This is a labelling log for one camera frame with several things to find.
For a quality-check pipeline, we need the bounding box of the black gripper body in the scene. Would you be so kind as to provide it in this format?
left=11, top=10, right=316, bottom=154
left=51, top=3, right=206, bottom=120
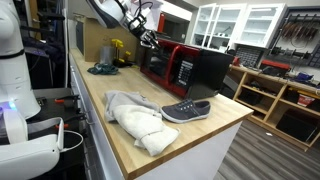
left=126, top=14, right=160, bottom=49

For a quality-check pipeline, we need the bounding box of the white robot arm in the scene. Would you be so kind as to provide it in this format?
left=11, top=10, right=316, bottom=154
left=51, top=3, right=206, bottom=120
left=85, top=0, right=160, bottom=50

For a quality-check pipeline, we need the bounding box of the red black microwave body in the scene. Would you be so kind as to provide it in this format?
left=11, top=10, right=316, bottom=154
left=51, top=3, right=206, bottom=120
left=156, top=37, right=234, bottom=100

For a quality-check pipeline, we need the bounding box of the clear plastic cup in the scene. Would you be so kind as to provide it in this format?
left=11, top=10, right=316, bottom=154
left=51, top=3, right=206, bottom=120
left=100, top=46, right=113, bottom=64

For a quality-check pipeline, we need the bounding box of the yellow clamp stand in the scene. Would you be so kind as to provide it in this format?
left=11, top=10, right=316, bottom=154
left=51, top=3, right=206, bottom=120
left=111, top=39, right=133, bottom=68

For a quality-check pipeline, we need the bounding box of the cardboard box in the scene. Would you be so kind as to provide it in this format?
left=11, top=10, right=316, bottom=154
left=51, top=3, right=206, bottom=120
left=81, top=17, right=139, bottom=62

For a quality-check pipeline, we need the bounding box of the green crumpled cloth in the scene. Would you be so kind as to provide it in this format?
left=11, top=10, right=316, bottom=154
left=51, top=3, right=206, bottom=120
left=88, top=63, right=118, bottom=75

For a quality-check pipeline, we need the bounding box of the white glass cabinet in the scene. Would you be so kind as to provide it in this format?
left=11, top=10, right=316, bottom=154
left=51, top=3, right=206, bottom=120
left=190, top=3, right=286, bottom=51

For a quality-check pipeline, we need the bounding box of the grey white towel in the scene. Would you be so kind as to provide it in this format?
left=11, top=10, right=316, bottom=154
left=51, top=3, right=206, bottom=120
left=105, top=90, right=180, bottom=156

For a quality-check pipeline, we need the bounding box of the black orange tool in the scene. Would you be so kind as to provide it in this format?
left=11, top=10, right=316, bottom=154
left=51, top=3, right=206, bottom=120
left=54, top=95, right=79, bottom=103

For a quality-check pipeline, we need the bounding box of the grey canvas shoe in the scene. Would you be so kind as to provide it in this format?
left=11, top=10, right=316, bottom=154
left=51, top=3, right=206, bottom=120
left=160, top=99, right=211, bottom=123

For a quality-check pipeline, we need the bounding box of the red black toolbox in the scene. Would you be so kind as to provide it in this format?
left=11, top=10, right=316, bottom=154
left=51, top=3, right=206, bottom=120
left=260, top=60, right=290, bottom=77

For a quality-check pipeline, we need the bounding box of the wooden shelf unit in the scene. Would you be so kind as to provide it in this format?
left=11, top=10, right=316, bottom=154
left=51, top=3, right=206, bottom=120
left=228, top=66, right=320, bottom=151

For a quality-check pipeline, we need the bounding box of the white cable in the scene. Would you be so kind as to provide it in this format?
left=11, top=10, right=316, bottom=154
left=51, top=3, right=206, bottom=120
left=59, top=129, right=85, bottom=153

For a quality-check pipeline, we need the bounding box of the black pegboard tool wall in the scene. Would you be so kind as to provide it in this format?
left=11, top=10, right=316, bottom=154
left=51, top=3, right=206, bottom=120
left=268, top=6, right=320, bottom=68

